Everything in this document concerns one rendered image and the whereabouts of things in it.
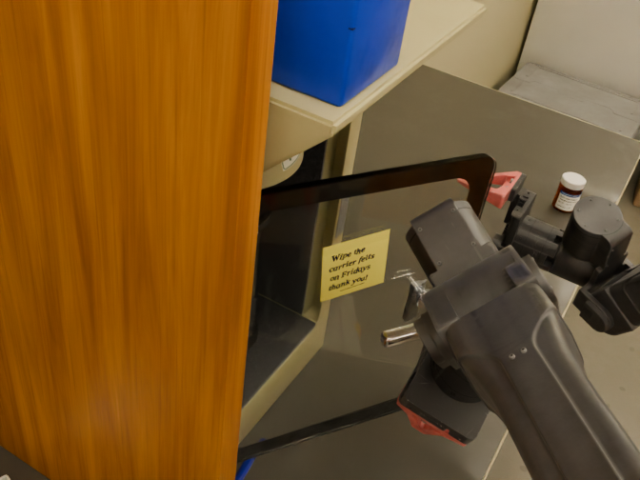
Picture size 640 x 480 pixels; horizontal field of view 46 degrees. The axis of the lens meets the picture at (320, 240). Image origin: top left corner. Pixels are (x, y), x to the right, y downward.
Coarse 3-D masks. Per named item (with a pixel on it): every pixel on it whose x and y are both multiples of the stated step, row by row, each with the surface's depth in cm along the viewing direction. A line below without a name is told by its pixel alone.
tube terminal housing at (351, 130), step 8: (352, 120) 88; (360, 120) 91; (344, 128) 93; (352, 128) 89; (336, 136) 93; (344, 136) 93; (352, 136) 91; (328, 144) 92; (336, 144) 94; (344, 144) 94; (352, 144) 92; (328, 152) 93; (336, 152) 95; (344, 152) 95; (352, 152) 93; (328, 160) 94; (336, 160) 96; (344, 160) 92; (352, 160) 94; (328, 168) 95; (336, 168) 96; (344, 168) 92; (352, 168) 95; (328, 176) 96; (336, 176) 97
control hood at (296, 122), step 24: (432, 0) 75; (456, 0) 76; (408, 24) 70; (432, 24) 70; (456, 24) 71; (408, 48) 65; (432, 48) 67; (408, 72) 63; (288, 96) 56; (360, 96) 57; (288, 120) 55; (312, 120) 54; (336, 120) 54; (288, 144) 56; (312, 144) 56; (264, 168) 59
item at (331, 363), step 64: (320, 192) 69; (384, 192) 73; (448, 192) 77; (256, 256) 71; (320, 256) 75; (256, 320) 76; (320, 320) 81; (384, 320) 86; (256, 384) 83; (320, 384) 88; (384, 384) 94; (256, 448) 91
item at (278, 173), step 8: (288, 160) 81; (296, 160) 83; (272, 168) 80; (280, 168) 81; (288, 168) 82; (296, 168) 83; (264, 176) 79; (272, 176) 80; (280, 176) 81; (288, 176) 82; (264, 184) 80; (272, 184) 80
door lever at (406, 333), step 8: (416, 304) 87; (424, 304) 86; (400, 328) 81; (408, 328) 82; (384, 336) 80; (392, 336) 80; (400, 336) 81; (408, 336) 81; (416, 336) 82; (384, 344) 80; (392, 344) 81; (400, 344) 81
